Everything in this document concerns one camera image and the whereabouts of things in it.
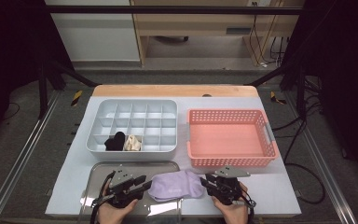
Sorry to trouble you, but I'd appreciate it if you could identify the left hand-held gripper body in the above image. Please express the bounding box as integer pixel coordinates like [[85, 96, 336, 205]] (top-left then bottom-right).
[[91, 166, 145, 209]]

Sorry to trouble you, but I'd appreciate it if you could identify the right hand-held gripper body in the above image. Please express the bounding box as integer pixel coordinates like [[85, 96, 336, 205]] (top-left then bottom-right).
[[210, 166, 252, 206]]

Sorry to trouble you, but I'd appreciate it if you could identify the purple sock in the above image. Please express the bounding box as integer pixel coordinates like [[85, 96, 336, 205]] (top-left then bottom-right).
[[180, 169, 205, 200], [147, 169, 205, 203]]

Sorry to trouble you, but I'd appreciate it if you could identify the translucent grey box lid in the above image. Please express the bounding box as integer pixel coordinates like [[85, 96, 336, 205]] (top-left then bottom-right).
[[80, 161, 181, 218]]

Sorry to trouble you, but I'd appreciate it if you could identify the white divided storage box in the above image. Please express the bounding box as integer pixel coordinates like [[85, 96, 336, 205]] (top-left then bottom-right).
[[86, 98, 179, 161]]

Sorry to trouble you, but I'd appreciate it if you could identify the pink perforated basket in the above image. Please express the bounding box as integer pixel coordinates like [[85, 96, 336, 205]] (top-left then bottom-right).
[[186, 107, 281, 169]]

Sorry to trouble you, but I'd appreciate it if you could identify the black sock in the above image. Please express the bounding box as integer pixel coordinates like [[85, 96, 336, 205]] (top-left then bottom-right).
[[104, 138, 120, 152], [113, 131, 127, 147]]

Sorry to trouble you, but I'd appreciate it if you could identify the person's left hand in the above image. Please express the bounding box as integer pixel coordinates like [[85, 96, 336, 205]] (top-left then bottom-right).
[[96, 199, 140, 224]]

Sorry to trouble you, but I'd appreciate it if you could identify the person's right hand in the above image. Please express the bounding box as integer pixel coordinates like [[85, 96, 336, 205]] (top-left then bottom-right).
[[211, 182, 250, 224]]

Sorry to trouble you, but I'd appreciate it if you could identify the yellow black tape strip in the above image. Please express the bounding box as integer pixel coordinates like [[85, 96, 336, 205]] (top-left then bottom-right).
[[70, 90, 84, 107], [269, 91, 288, 105]]

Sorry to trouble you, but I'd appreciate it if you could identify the black metal stand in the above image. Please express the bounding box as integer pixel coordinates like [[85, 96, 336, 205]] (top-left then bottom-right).
[[244, 58, 308, 121], [37, 58, 100, 119]]

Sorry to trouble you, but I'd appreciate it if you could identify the white cabinet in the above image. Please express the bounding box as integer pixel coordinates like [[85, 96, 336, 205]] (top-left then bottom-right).
[[44, 0, 142, 63]]

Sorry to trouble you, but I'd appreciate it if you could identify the wooden desk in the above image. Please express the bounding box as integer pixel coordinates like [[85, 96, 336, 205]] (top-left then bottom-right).
[[130, 0, 306, 68]]

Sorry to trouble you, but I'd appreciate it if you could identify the dark curtain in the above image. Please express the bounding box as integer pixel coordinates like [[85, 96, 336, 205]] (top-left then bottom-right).
[[0, 0, 76, 150], [281, 0, 358, 190]]

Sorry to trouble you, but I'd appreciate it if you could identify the black metal crossbar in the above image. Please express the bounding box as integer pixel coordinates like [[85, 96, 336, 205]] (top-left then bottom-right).
[[45, 5, 306, 16]]

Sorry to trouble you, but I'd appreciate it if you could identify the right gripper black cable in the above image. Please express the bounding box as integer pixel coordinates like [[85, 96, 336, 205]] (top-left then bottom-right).
[[239, 189, 256, 224]]

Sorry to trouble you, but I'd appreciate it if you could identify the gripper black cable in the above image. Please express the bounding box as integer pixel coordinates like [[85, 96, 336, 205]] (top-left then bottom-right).
[[89, 171, 116, 224], [239, 189, 256, 224]]

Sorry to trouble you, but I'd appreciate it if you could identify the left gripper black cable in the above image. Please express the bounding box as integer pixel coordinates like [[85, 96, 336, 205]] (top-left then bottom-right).
[[89, 171, 116, 224]]

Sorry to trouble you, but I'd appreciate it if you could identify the long black floor cable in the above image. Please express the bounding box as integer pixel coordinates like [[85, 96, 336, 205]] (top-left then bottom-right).
[[271, 77, 324, 161]]

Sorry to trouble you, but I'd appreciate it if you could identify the aluminium rail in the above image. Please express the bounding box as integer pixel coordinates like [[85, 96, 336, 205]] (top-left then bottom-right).
[[0, 90, 62, 224], [283, 91, 358, 224]]

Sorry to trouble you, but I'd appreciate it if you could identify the black looped floor cable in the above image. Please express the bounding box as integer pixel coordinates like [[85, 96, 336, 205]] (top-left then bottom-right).
[[283, 161, 326, 205]]

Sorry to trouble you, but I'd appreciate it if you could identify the thin black floor cable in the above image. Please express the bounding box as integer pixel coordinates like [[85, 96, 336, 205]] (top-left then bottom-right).
[[2, 102, 21, 121]]

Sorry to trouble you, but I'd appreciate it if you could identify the black cable bundle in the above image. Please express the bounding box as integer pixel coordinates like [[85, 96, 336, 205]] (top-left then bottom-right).
[[269, 36, 286, 61]]

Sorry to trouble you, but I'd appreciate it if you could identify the yellow cable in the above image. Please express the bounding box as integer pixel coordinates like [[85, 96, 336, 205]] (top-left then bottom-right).
[[254, 0, 282, 65]]

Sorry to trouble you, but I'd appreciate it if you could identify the thin black hanging cable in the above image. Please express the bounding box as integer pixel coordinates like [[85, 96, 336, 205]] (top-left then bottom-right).
[[249, 13, 259, 62]]

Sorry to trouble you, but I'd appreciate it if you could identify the white wall socket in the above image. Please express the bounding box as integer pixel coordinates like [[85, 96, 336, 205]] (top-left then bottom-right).
[[247, 0, 272, 7]]

